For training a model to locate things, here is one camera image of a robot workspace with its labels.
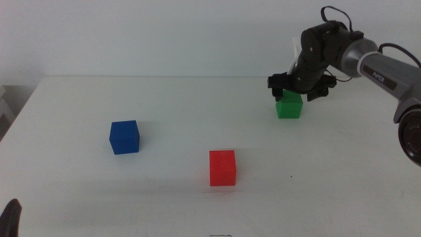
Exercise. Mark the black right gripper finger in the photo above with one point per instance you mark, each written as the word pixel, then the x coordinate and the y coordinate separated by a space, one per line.
pixel 278 94
pixel 316 95

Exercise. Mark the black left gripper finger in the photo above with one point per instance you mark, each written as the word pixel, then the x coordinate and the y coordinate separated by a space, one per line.
pixel 10 219

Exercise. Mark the green cube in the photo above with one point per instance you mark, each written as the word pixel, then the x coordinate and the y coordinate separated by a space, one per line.
pixel 289 108

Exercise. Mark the red cube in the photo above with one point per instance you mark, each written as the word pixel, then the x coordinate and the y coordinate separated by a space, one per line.
pixel 222 168

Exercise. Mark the blue cube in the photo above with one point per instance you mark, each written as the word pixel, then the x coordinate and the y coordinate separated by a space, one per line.
pixel 124 138

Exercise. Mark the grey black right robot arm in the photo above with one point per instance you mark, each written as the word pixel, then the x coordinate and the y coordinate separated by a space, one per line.
pixel 388 72

